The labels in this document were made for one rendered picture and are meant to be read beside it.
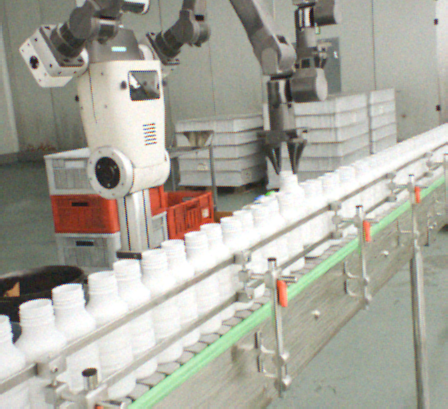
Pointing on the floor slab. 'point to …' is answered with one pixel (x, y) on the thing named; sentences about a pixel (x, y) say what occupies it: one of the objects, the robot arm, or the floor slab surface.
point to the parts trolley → (190, 153)
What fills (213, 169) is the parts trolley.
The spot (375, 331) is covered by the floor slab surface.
